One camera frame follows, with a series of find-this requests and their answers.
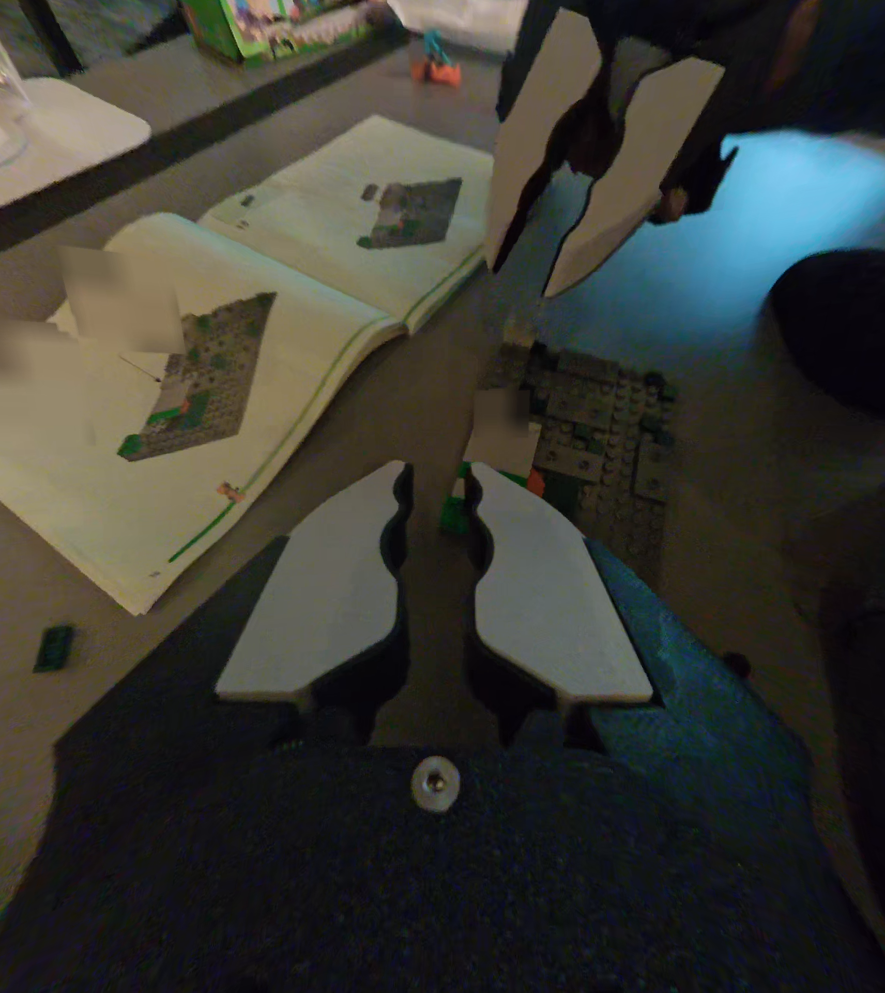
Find grey toy brick build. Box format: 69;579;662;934
442;314;680;575

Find white plastic bag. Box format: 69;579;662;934
388;0;529;55

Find open instruction booklet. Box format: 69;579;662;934
0;115;498;616

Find green toy brick box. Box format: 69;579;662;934
179;0;397;65

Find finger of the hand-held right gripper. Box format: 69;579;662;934
540;56;726;299
483;9;605;274

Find small dark green brick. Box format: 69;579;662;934
33;624;77;673

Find black chair armrest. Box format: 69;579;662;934
770;250;885;424

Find person's right hand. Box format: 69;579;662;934
768;0;829;92

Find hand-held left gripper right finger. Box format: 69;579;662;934
464;462;657;707

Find small orange brick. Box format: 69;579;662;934
410;31;463;86

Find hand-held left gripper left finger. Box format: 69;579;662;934
215;461;414;703

